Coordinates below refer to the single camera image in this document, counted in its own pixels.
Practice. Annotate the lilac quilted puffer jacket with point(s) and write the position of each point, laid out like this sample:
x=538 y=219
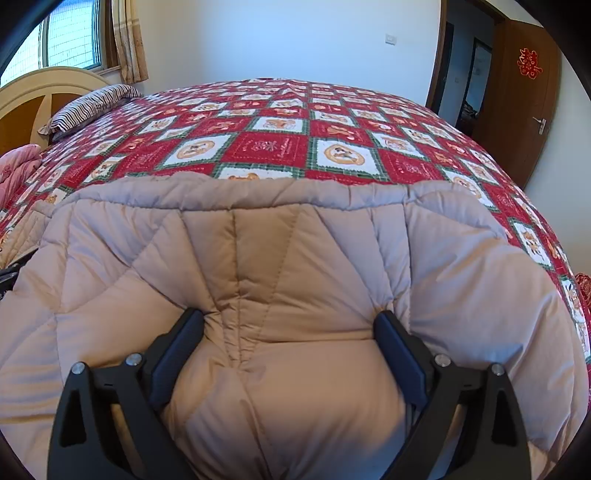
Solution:
x=290 y=274

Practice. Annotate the red double-happiness door sticker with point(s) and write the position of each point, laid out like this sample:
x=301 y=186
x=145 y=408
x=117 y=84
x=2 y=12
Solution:
x=528 y=63

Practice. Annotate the pink folded floral quilt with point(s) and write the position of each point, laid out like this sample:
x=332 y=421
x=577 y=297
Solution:
x=17 y=166

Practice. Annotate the window with metal frame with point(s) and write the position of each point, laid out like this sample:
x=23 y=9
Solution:
x=77 y=33

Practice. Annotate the metal door handle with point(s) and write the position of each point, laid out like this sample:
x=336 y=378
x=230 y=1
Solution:
x=542 y=122

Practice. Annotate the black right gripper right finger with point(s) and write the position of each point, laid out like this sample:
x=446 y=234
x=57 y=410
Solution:
x=492 y=443

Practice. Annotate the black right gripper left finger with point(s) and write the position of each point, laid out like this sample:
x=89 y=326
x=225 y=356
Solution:
x=85 y=443

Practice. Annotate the striped pillow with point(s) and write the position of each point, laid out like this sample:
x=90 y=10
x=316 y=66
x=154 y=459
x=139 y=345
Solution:
x=84 y=110

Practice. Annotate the cream and wood headboard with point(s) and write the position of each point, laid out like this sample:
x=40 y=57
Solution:
x=28 y=102

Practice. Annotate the red patchwork bear bedspread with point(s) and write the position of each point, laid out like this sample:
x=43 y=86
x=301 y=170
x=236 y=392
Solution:
x=275 y=128

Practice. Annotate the brown wooden door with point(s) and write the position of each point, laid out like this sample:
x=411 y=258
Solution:
x=505 y=127

